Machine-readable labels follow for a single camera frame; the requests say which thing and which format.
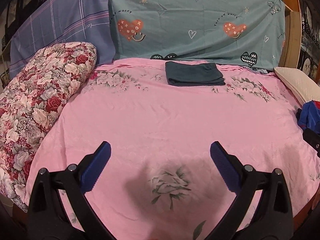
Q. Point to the cream textured pillow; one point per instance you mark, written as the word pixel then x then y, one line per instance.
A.
pixel 302 87

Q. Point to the wooden headboard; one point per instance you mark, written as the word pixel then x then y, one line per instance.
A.
pixel 293 34

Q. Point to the blue garment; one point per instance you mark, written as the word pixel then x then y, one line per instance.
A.
pixel 309 116

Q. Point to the purple plaid pillow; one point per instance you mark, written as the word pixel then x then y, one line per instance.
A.
pixel 61 21

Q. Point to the dark green pants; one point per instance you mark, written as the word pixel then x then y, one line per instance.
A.
pixel 187 75

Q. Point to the pink floral bed sheet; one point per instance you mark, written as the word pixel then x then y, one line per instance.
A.
pixel 160 182

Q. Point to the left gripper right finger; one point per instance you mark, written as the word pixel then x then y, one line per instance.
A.
pixel 272 218

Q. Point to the red floral rolled quilt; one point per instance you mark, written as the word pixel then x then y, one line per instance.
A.
pixel 30 105

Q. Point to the teal heart-print pillow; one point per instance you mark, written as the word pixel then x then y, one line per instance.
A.
pixel 239 32

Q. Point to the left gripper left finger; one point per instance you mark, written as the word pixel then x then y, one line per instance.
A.
pixel 47 217

